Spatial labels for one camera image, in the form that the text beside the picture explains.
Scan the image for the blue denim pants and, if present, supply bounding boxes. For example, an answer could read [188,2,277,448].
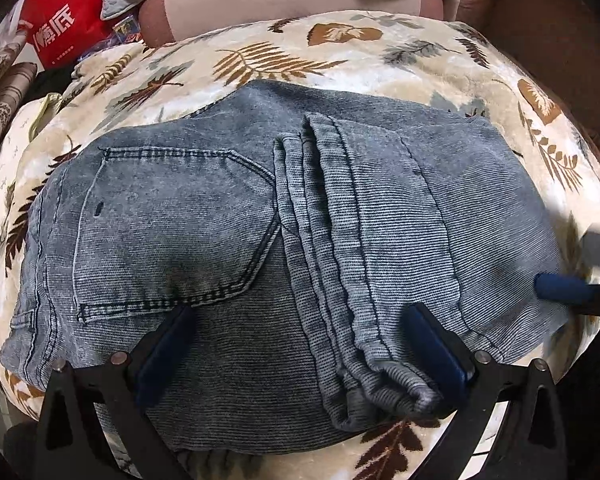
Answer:
[0,80,573,458]

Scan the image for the black cloth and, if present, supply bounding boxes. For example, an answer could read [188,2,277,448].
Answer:
[30,67,81,98]

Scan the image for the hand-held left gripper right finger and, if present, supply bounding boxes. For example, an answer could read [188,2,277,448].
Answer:
[407,302,568,480]

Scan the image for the leaf printed blanket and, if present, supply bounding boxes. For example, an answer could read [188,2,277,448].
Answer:
[0,10,600,480]

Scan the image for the striped floral cloth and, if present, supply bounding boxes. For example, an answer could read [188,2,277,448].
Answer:
[0,35,38,186]

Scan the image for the red paper bag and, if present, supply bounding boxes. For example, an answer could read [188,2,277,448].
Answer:
[12,0,118,71]

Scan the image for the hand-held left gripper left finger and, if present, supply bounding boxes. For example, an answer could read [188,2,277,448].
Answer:
[32,305,197,480]

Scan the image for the colourful printed packet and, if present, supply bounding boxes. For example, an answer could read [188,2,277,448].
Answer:
[107,17,148,48]

